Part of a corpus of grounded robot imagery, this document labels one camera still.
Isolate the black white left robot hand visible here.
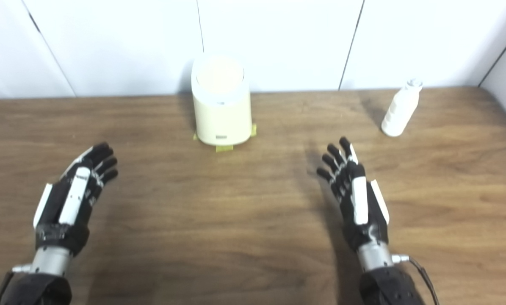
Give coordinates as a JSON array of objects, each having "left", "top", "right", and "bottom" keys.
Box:
[{"left": 33, "top": 142, "right": 119, "bottom": 257}]

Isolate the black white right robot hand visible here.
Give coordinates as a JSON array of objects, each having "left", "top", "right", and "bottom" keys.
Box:
[{"left": 316, "top": 136, "right": 391, "bottom": 252}]

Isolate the small white plastic bottle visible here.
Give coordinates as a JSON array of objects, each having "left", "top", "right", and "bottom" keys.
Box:
[{"left": 381, "top": 78, "right": 423, "bottom": 137}]

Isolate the cream round bin lid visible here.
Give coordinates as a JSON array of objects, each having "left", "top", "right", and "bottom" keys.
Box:
[{"left": 196, "top": 55, "right": 245, "bottom": 96}]

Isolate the cream-colored cylindrical bin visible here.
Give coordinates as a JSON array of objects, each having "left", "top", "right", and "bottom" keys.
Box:
[{"left": 191, "top": 53, "right": 253, "bottom": 147}]

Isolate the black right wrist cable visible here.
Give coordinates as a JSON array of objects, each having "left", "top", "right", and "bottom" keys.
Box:
[{"left": 392, "top": 254, "right": 440, "bottom": 305}]

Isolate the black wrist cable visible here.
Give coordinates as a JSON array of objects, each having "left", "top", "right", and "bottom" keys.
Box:
[
  {"left": 392, "top": 254, "right": 440, "bottom": 305},
  {"left": 0, "top": 263, "right": 32, "bottom": 305}
]

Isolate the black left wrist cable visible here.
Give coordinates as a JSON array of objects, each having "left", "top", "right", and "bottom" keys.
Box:
[{"left": 0, "top": 263, "right": 32, "bottom": 305}]

